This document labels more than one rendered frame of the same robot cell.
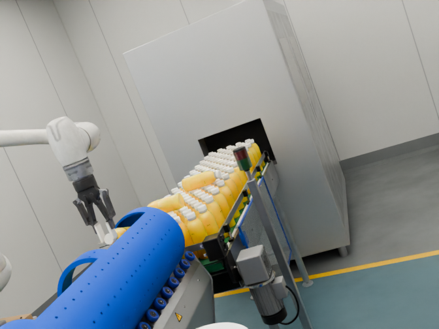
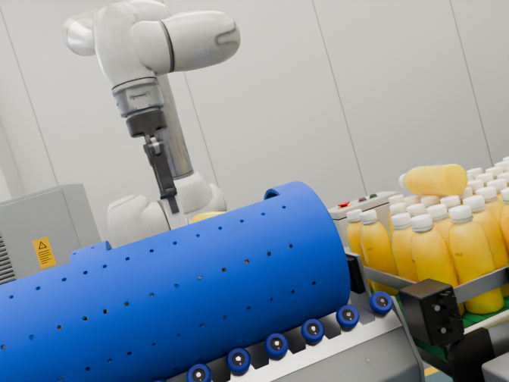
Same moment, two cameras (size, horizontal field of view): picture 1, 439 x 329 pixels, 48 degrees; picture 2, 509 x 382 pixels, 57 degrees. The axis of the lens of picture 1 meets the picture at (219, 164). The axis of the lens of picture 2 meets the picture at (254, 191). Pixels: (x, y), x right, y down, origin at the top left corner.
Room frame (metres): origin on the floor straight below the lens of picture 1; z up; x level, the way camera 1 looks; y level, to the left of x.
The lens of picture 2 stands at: (1.34, -0.44, 1.31)
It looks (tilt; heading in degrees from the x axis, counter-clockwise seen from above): 4 degrees down; 59
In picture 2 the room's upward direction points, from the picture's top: 17 degrees counter-clockwise
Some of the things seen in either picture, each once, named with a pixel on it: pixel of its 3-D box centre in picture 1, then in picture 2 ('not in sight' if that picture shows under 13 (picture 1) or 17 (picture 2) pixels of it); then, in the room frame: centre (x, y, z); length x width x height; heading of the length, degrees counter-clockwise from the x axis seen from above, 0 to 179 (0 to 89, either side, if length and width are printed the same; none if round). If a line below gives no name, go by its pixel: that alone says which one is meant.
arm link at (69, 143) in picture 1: (66, 140); (129, 44); (1.69, 0.44, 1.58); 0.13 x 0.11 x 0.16; 171
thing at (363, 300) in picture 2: not in sight; (352, 280); (1.98, 0.35, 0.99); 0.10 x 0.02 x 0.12; 73
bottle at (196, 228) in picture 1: (199, 236); (434, 270); (2.06, 0.19, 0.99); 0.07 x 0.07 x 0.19
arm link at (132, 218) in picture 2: not in sight; (135, 228); (1.78, 1.08, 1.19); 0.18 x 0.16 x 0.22; 170
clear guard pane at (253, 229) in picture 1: (268, 241); not in sight; (2.51, -0.10, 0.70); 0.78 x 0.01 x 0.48; 163
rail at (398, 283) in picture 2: (173, 253); (387, 279); (2.06, 0.33, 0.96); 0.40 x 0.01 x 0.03; 73
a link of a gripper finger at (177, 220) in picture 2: (111, 229); (175, 213); (1.67, 0.43, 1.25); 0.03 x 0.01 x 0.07; 163
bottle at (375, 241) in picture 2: not in sight; (379, 255); (2.13, 0.40, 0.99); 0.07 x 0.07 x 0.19
